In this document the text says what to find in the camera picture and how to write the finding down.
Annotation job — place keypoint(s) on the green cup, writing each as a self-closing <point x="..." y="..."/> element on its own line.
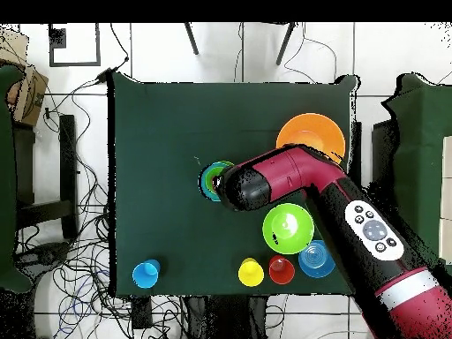
<point x="209" y="180"/>

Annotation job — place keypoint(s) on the small cyan bowl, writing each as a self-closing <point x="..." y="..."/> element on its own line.
<point x="202" y="183"/>

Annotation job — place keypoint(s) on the large green bowl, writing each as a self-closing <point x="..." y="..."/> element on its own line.
<point x="287" y="227"/>

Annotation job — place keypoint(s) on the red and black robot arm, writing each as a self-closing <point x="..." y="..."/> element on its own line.
<point x="300" y="169"/>

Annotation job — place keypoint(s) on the dark green tablecloth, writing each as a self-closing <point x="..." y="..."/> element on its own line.
<point x="159" y="123"/>

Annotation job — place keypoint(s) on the yellow cup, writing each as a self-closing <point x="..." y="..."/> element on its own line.
<point x="250" y="273"/>

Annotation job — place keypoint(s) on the large orange bowl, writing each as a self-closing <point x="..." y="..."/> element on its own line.
<point x="310" y="130"/>

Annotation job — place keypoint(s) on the red-orange cup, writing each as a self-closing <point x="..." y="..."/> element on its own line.
<point x="281" y="272"/>

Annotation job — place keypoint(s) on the blue cup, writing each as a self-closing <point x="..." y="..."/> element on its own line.
<point x="144" y="275"/>

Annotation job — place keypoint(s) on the large blue bowl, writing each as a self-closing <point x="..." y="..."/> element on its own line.
<point x="314" y="261"/>

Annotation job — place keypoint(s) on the black stand leg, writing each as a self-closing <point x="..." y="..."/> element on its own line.
<point x="286" y="44"/>
<point x="191" y="39"/>

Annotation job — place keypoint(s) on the black power strip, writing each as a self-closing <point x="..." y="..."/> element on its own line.
<point x="142" y="312"/>

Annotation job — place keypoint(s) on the black power adapter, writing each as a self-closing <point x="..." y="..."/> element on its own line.
<point x="103" y="75"/>

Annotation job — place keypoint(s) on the grey base with black knob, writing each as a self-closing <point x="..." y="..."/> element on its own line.
<point x="46" y="254"/>

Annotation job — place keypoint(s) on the cardboard box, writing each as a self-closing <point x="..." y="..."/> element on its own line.
<point x="28" y="95"/>

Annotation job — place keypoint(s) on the green-clothed side table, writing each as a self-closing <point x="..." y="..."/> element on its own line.
<point x="423" y="141"/>
<point x="7" y="176"/>

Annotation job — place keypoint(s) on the white boxes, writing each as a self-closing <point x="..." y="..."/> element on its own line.
<point x="446" y="197"/>

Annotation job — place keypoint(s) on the black square floor frame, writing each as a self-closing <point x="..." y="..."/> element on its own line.
<point x="74" y="64"/>

